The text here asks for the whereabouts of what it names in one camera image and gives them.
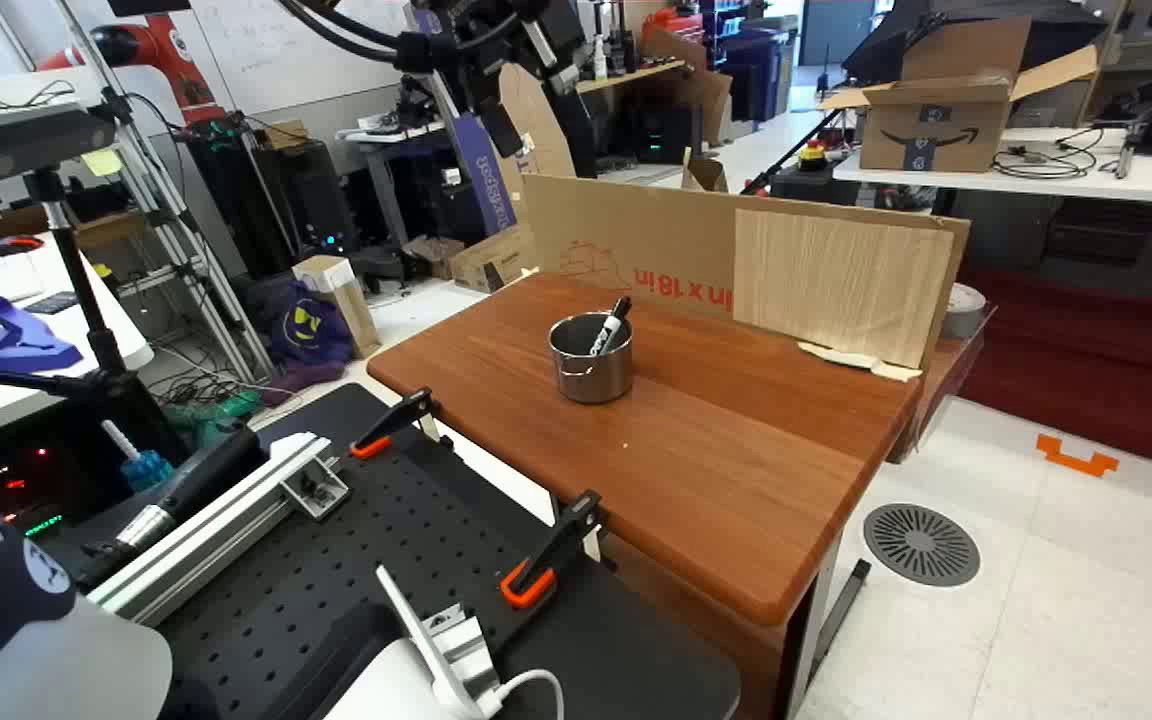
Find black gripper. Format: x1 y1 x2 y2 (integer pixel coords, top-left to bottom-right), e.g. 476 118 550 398
463 0 596 158

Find black cable loop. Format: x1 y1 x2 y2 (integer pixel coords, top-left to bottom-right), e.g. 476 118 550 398
273 0 476 80

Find black bar tool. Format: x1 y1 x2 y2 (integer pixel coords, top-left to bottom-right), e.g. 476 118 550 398
42 424 278 590

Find open Amazon cardboard box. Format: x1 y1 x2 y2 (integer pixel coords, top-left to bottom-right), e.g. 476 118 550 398
822 10 1104 174

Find dark red carpet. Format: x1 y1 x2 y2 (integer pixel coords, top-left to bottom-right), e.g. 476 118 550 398
954 268 1152 479

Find black tripod stand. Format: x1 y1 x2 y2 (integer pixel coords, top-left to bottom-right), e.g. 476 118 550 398
0 168 194 472

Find small tan cardboard box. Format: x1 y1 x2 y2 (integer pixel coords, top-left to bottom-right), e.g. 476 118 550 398
293 252 384 358

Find red machine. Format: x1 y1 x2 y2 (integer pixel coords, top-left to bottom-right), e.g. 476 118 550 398
34 10 228 133

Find silver bracket with white cable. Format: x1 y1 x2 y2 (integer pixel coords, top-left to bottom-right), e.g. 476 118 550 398
371 563 568 720

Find orange floor marking tape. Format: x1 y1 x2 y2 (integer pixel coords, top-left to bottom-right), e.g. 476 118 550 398
1031 433 1124 485

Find white work table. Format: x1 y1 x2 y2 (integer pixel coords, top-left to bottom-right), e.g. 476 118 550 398
830 125 1152 213

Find black clamp with orange handle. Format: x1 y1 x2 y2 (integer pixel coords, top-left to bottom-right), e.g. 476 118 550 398
343 385 442 464
498 487 609 617

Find black and white marker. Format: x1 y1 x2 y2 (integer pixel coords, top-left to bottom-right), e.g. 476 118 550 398
583 290 635 358

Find black metal table leg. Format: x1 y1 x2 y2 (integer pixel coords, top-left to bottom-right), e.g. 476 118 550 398
805 557 876 675

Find steel pot with handles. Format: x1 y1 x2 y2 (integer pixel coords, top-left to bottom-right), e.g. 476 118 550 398
546 307 642 409

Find white side table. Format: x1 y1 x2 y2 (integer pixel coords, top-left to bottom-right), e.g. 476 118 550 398
0 233 160 453

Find grey round container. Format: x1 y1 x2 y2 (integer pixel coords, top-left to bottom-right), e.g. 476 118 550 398
941 281 998 344

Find round grey floor drain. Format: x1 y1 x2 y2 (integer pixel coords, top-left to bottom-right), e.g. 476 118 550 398
859 499 989 590

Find black perforated mounting board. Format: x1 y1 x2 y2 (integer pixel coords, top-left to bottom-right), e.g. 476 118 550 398
151 374 748 720

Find large brown cardboard panel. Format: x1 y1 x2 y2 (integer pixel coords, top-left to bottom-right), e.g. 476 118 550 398
516 170 975 386

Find purple bag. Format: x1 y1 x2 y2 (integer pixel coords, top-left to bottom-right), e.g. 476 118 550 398
255 274 355 370

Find silver metal light stand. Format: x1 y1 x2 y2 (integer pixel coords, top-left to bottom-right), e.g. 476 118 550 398
61 0 279 385

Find grey cables on table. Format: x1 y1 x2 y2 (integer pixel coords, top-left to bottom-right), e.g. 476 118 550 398
991 129 1140 183

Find silver aluminium extrusion rail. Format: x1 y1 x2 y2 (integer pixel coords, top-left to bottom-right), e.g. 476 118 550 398
86 433 355 627

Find red yellow emergency stop button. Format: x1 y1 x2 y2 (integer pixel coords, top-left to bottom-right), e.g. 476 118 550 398
794 133 843 170

